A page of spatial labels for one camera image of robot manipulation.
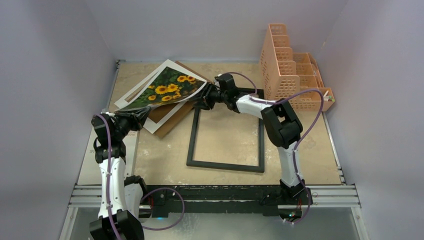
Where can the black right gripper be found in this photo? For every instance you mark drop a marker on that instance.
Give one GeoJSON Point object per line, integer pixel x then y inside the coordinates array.
{"type": "Point", "coordinates": [208, 95]}

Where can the brown frame backing board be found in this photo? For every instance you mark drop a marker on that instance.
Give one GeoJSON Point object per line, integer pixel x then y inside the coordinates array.
{"type": "Point", "coordinates": [175, 109]}

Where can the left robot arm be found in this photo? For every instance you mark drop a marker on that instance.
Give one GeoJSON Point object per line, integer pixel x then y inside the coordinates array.
{"type": "Point", "coordinates": [118, 216]}

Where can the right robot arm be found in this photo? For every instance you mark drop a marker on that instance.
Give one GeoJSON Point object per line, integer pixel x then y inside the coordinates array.
{"type": "Point", "coordinates": [282, 124]}

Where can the sunflower photo print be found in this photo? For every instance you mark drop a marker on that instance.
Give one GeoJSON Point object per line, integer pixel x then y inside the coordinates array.
{"type": "Point", "coordinates": [169, 86]}

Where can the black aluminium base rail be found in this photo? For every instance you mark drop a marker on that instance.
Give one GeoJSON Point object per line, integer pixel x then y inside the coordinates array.
{"type": "Point", "coordinates": [267, 200]}

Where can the small items in organizer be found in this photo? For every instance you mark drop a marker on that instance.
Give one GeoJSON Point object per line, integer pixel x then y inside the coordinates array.
{"type": "Point", "coordinates": [328, 97]}

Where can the orange plastic organizer basket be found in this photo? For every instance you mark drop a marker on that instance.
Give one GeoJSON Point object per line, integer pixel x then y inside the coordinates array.
{"type": "Point", "coordinates": [285, 72]}

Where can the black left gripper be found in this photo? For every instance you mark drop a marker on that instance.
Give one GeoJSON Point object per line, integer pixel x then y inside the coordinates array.
{"type": "Point", "coordinates": [136, 124]}

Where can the black picture frame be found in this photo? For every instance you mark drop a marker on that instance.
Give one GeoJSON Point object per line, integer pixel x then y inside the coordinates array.
{"type": "Point", "coordinates": [221, 139]}

